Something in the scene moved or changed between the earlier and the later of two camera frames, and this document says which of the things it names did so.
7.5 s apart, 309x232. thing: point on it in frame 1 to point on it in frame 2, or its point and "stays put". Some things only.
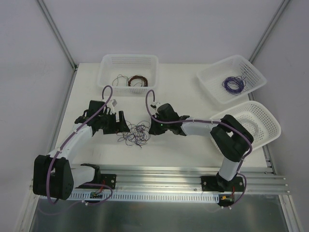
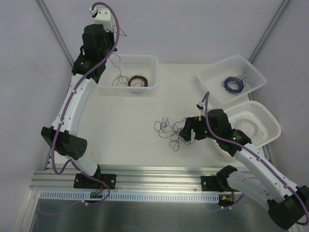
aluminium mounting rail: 186,179 stays put
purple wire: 138,134 to 164,129
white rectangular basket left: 129,75 stays put
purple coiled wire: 241,81 stays put
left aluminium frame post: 56,31 stays put
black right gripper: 157,124 to 196,129
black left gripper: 115,123 to 95,35
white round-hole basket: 257,117 stays put
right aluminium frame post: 268,31 stays put
